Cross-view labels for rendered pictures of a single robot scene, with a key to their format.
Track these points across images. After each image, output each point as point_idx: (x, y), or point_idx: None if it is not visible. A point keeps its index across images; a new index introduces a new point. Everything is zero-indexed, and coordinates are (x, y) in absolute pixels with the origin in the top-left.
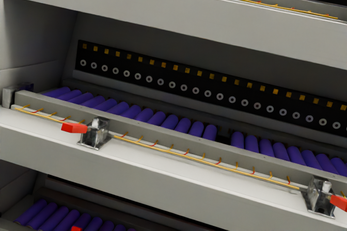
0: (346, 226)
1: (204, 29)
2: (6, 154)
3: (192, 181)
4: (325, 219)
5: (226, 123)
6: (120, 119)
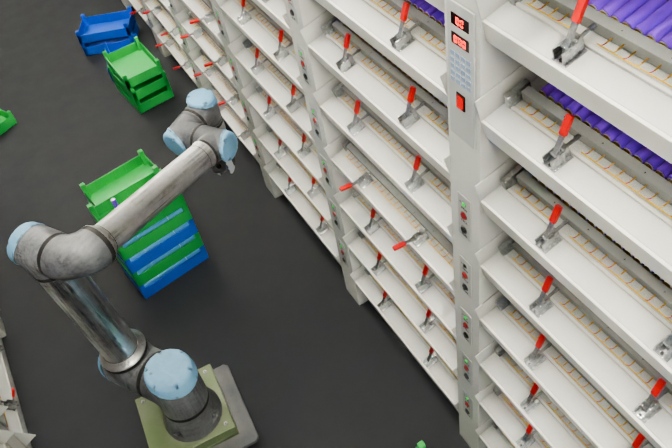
0: (417, 251)
1: (373, 163)
2: (344, 176)
3: (383, 214)
4: (413, 246)
5: None
6: (375, 173)
